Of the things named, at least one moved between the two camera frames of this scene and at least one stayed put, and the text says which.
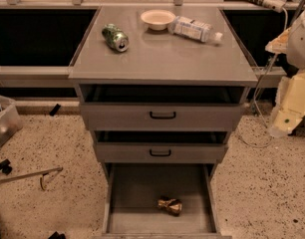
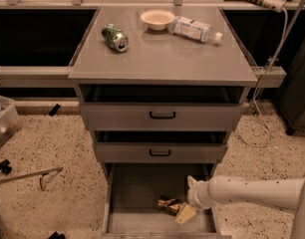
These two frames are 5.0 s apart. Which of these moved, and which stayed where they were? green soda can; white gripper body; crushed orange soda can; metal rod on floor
Moved: white gripper body
Stayed: green soda can; crushed orange soda can; metal rod on floor
